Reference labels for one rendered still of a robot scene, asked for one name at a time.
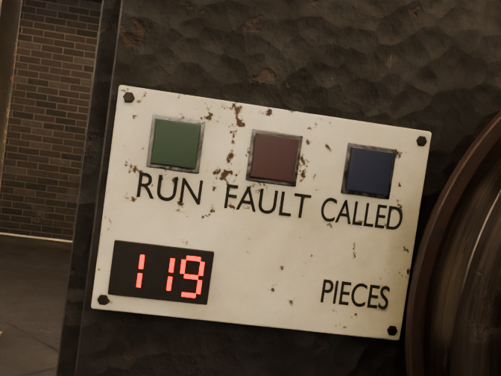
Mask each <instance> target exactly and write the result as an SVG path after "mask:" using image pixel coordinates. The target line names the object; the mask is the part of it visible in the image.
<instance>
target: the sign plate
mask: <svg viewBox="0 0 501 376"><path fill-rule="evenodd" d="M156 119H167V120H173V121H178V122H188V123H193V124H199V125H201V135H200V140H199V146H198V156H197V163H196V168H195V169H185V168H179V167H173V166H163V165H157V164H152V163H151V151H152V145H153V139H154V128H155V122H156ZM256 133H260V134H270V135H275V136H281V137H291V138H295V139H299V140H300V142H299V147H298V153H297V162H296V168H295V174H294V182H293V183H289V182H283V181H273V180H267V179H261V178H252V177H250V173H251V163H252V157H253V147H254V141H255V136H256ZM431 135H432V134H431V132H429V131H420V130H415V129H410V128H401V127H395V126H390V125H381V124H376V123H370V122H361V121H356V120H350V119H341V118H336V117H331V116H322V115H316V114H311V113H301V112H297V111H291V110H282V109H277V108H272V107H263V106H257V105H252V104H243V103H237V102H232V101H223V100H218V99H212V98H203V97H198V96H193V95H184V94H178V93H169V92H163V91H159V90H150V89H144V88H138V87H129V86H125V85H120V86H119V92H118V98H117V105H116V116H115V122H114V128H113V139H112V145H111V152H110V163H109V169H108V176H107V186H106V192H105V199H104V210H103V216H102V223H101V234H100V240H99V246H98V257H97V263H96V270H95V281H94V287H93V294H92V304H91V307H92V308H93V309H98V310H112V311H119V312H127V313H141V314H148V315H155V316H169V317H177V318H184V319H198V320H205V321H213V322H226V323H233V324H241V325H255V326H263V327H270V328H284V329H291V330H304V331H312V332H320V333H334V334H341V335H348V336H362V337H370V338H377V339H390V340H399V339H400V332H401V326H402V321H403V312H404V307H405V302H406V293H407V288H408V283H409V274H410V268H411V264H412V255H413V250H414V244H415V235H416V230H417V226H418V217H419V211H420V203H421V197H422V192H423V183H424V178H425V173H426V164H427V159H428V154H429V145H430V140H431ZM352 147H357V148H367V149H373V150H377V151H387V152H393V153H394V157H393V162H392V167H391V177H390V182H389V187H388V194H387V195H377V194H371V193H366V192H355V191H350V190H346V189H345V187H346V181H347V172H348V166H349V161H350V152H351V148H352ZM140 254H142V255H145V260H144V266H143V269H139V259H140ZM186 256H193V257H200V258H201V262H205V264H204V273H203V276H200V275H198V274H199V268H200V262H199V261H193V260H187V261H186V267H185V273H184V274H188V275H198V280H201V281H202V285H201V294H196V290H197V285H198V280H194V279H187V278H184V274H181V273H180V267H181V261H182V260H186ZM171 258H174V259H175V261H174V271H173V272H168V271H169V265H170V259H171ZM138 273H141V274H142V282H141V287H136V282H137V276H138ZM168 277H172V283H171V291H168V290H166V287H167V282H168ZM182 292H188V293H195V294H196V296H195V298H188V297H182V296H181V295H182Z"/></svg>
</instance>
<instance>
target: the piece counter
mask: <svg viewBox="0 0 501 376"><path fill-rule="evenodd" d="M144 260H145V255H142V254H140V259H139V269H143V266H144ZM187 260H193V261H199V262H200V268H199V274H198V275H200V276H203V273H204V264H205V262H201V258H200V257H193V256H186V260H182V261H181V267H180V273H181V274H184V273H185V267H186V261H187ZM174 261H175V259H174V258H171V259H170V265H169V271H168V272H173V271H174ZM198 275H188V274H184V278H187V279H194V280H198ZM141 282H142V274H141V273H138V276H137V282H136V287H141ZM171 283H172V277H168V282H167V287H166V290H168V291H171ZM201 285H202V281H201V280H198V285H197V290H196V294H201ZM196 294H195V293H188V292H182V295H181V296H182V297H188V298H195V296H196Z"/></svg>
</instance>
